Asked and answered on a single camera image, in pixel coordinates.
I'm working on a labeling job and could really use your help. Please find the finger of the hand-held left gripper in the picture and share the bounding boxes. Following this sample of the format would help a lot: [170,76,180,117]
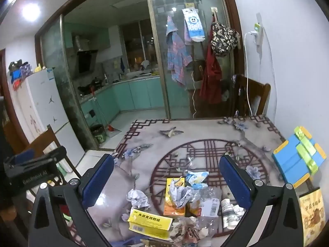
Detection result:
[14,146,68,164]

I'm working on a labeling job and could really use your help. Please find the teal kitchen base cabinets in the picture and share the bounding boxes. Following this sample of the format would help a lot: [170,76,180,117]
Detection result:
[80,76,170,126]

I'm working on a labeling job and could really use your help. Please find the white charger with cable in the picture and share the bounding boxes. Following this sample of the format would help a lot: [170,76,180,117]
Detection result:
[244,23,261,116]

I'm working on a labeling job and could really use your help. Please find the pink printed wrapper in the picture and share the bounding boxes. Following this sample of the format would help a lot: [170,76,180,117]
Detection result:
[171,216,209,245]

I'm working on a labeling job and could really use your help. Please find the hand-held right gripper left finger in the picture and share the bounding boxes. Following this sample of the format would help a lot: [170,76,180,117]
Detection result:
[29,153,115,247]

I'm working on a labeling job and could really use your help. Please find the clear plastic bottle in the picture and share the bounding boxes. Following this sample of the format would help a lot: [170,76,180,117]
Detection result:
[191,186,223,237]

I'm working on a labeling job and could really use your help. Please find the white refrigerator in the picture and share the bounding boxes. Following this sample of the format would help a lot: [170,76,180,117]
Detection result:
[15,68,85,170]

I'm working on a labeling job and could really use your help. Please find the hanging red bag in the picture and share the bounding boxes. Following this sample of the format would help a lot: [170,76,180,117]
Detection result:
[199,18,223,105]

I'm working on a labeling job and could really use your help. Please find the dark kitchen waste bin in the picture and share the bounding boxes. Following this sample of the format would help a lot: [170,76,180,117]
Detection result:
[90,124,107,144]

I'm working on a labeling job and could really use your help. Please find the red broom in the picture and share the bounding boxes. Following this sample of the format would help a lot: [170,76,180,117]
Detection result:
[94,98,121,133]

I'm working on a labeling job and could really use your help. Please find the crumpled white paper ball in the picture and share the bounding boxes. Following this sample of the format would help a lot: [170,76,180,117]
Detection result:
[127,189,151,210]

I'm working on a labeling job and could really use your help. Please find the blue white hanging bag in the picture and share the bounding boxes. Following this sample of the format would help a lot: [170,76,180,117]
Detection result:
[182,7,206,43]

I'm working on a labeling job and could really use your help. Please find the blue green folding stool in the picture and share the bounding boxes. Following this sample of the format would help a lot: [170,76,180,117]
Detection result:
[272,126,327,188]

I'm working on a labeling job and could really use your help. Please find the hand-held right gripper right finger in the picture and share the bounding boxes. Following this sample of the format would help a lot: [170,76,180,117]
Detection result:
[219,154,305,247]

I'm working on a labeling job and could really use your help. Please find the black range hood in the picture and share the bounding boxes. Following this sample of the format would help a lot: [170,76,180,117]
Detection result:
[72,35,98,74]

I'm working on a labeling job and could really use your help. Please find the carved wooden chair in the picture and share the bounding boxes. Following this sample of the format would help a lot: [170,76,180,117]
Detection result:
[24,125,80,186]

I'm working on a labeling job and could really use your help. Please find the crumpled printed paper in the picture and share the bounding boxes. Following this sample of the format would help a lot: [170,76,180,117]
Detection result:
[170,179,194,209]

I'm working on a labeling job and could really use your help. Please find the round ceiling lamp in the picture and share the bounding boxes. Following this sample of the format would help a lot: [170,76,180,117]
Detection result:
[22,2,42,22]

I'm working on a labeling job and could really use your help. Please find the pile of colourful boxes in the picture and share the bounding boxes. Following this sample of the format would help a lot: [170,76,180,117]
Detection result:
[8,60,43,90]

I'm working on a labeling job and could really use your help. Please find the brown bag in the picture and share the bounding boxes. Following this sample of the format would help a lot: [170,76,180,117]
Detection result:
[191,59,206,83]

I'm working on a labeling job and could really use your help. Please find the white hanging cable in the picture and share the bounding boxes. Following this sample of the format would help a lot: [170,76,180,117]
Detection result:
[191,72,198,119]

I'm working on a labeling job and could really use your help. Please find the yellow medicine box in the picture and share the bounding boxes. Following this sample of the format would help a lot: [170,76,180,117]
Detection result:
[128,207,173,240]

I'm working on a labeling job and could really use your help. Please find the blue white snack wrapper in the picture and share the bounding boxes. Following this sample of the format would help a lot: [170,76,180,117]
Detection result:
[185,170,209,191]

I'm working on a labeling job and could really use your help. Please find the yellow printed bag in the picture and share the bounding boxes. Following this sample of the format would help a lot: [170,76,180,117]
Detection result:
[298,188,327,246]

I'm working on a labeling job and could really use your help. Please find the orange yellow packet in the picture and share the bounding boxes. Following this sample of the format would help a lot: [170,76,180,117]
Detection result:
[164,177,186,217]

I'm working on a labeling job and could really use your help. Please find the white wall power strip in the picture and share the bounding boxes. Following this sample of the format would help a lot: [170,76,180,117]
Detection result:
[253,13,264,65]

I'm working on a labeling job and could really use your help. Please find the pink blue plaid cloth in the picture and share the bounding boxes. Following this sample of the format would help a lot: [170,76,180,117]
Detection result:
[166,15,193,86]

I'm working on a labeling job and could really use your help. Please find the plain wooden chair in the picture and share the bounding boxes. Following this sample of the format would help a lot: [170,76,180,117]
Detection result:
[233,74,271,116]

